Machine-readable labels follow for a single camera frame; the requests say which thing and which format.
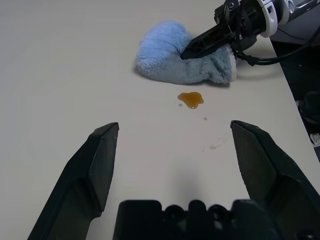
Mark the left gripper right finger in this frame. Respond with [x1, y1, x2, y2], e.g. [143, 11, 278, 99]
[229, 119, 320, 240]

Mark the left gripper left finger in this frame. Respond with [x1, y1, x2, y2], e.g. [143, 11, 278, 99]
[26, 121, 120, 240]

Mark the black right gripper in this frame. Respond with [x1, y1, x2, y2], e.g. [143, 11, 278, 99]
[179, 0, 266, 61]

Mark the fluffy light blue rag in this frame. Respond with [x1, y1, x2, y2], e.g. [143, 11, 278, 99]
[135, 20, 238, 87]

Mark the single brown liquid puddle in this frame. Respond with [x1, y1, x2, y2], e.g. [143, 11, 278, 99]
[176, 91, 205, 110]

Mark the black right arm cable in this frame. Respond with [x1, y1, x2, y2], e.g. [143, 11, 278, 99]
[233, 27, 320, 67]

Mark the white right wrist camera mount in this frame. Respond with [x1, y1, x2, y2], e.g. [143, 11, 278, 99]
[256, 0, 280, 39]

